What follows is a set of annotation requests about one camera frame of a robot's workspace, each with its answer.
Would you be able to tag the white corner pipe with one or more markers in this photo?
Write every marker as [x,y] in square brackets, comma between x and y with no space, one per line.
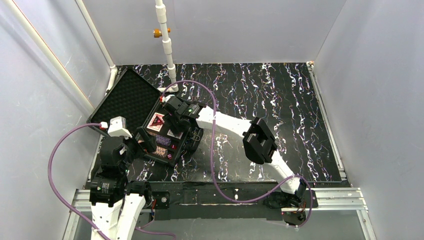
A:
[112,66]

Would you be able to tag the orange valve knob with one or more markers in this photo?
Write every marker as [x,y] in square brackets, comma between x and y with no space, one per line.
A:
[157,33]

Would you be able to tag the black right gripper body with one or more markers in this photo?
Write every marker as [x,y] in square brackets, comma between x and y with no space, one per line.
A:
[173,108]

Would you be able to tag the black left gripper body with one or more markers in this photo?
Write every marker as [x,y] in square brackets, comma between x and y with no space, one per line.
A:
[139,142]

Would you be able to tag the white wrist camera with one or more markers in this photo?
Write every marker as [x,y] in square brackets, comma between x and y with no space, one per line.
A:
[117,127]
[165,99]

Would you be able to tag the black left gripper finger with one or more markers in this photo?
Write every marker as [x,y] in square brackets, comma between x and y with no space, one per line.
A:
[149,143]
[141,134]

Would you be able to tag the red playing card deck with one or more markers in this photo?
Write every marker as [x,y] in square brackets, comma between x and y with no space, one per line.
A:
[153,129]

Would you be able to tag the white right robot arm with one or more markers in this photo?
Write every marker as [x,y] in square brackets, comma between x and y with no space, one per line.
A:
[259,142]

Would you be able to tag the orange blue chip row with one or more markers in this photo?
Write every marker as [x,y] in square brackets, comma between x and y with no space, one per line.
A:
[161,150]

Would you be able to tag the blue playing card deck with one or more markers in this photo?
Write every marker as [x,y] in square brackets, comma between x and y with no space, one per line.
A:
[177,136]

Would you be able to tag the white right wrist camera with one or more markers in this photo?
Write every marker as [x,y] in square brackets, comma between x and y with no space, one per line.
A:
[165,99]

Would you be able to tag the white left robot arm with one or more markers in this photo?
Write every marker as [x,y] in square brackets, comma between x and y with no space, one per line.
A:
[116,202]

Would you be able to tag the black poker set case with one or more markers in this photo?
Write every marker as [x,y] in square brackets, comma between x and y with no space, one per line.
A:
[135,99]

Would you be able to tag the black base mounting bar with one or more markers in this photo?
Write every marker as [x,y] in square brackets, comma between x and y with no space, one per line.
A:
[232,200]

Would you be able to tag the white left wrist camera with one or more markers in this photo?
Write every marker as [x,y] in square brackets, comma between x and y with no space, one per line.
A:
[117,127]

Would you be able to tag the red triangular button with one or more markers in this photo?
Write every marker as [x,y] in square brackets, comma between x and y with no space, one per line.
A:
[156,121]

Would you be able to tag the white PVC pipe stand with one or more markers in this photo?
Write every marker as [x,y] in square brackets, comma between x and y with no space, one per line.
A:
[167,46]

